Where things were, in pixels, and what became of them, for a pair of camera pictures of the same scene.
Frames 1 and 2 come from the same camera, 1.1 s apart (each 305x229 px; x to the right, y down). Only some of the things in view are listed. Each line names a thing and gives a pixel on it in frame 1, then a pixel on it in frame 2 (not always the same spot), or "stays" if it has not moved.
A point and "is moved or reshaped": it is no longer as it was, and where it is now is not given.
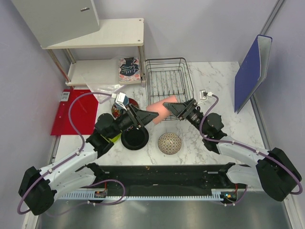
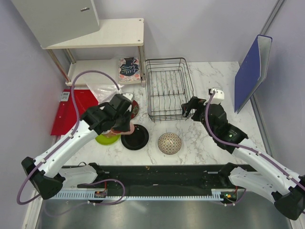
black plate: [135, 139] stays
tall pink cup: [158, 107] is moved or reshaped
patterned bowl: [169, 143] stays
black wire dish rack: [165, 78] stays
